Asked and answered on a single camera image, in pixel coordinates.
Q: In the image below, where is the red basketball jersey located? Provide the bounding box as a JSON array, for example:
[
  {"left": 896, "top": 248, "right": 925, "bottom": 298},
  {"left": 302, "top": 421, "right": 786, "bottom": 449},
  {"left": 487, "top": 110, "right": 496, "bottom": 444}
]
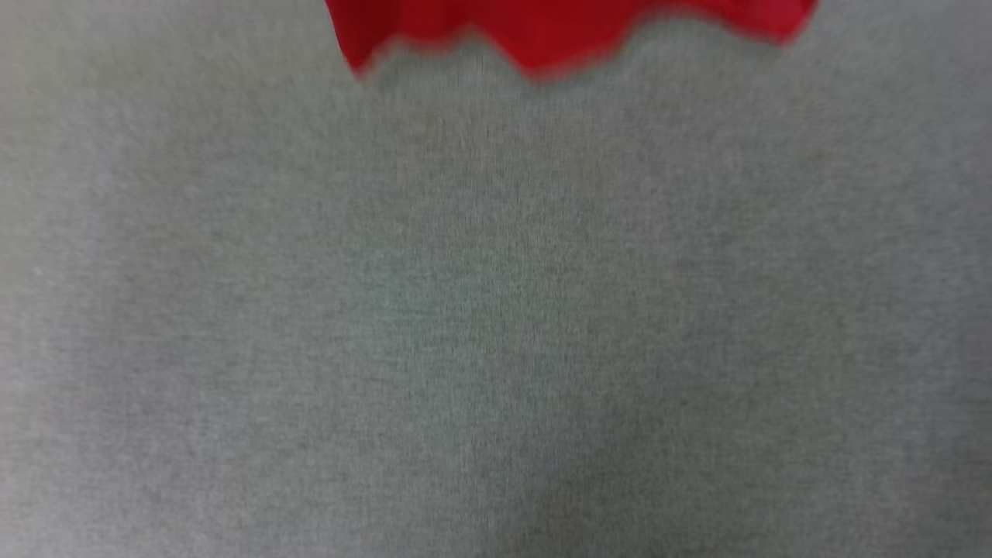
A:
[{"left": 324, "top": 0, "right": 819, "bottom": 83}]

